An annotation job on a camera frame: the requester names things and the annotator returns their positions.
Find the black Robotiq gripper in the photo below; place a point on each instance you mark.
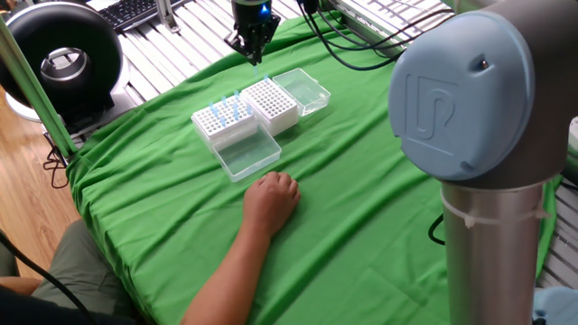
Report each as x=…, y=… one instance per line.
x=250, y=18

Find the white pipette tip box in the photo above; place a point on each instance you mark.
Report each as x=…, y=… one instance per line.
x=284, y=122
x=246, y=155

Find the person's right forearm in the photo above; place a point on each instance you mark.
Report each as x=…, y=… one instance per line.
x=226, y=284

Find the silver grey UR5 robot arm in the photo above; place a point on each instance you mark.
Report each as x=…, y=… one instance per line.
x=474, y=90

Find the person's right hand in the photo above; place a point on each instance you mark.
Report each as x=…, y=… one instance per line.
x=271, y=203

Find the person's left hand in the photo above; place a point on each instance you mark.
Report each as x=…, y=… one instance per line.
x=18, y=285

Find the black keyboard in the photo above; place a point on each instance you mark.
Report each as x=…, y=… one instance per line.
x=126, y=13

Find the green table cloth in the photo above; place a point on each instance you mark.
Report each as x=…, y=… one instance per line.
x=338, y=203

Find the grey green trousers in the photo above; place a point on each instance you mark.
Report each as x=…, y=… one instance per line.
x=86, y=271

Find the aluminium profile post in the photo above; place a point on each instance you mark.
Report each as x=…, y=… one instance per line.
x=166, y=15

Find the grey metal frame rail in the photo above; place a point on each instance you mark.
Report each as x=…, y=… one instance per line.
x=375, y=38

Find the green covered frame post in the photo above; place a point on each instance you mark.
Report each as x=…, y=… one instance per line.
x=34, y=90

